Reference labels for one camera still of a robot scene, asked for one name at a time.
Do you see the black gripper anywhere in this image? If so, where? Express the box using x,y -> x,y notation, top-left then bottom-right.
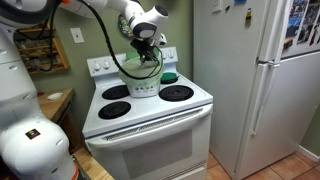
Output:
130,39 -> 157,63

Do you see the white bin with green lid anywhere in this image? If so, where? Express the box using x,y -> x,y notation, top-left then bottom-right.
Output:
118,51 -> 164,98

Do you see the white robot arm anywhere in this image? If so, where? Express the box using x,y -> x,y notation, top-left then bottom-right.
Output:
0,0 -> 168,180

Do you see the white electric stove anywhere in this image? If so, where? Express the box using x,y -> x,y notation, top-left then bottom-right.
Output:
82,54 -> 213,180

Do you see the wooden side table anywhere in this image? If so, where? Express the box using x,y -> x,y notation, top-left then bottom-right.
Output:
38,88 -> 75,123

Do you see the small white dish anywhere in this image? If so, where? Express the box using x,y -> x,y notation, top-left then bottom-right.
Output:
47,92 -> 63,100

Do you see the wooden spice rack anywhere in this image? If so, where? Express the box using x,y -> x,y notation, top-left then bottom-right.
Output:
14,25 -> 70,75

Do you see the yellow fridge magnet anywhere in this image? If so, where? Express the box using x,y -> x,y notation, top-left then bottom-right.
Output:
245,8 -> 252,28

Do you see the white refrigerator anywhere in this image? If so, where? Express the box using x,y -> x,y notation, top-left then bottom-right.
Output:
193,0 -> 320,180

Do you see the colourful decorative wall plate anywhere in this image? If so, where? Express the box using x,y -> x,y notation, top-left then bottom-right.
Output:
118,15 -> 134,38

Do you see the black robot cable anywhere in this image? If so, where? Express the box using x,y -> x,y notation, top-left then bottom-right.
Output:
76,0 -> 164,81

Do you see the white light switch plate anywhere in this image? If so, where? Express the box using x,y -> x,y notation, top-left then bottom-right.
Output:
70,28 -> 84,44

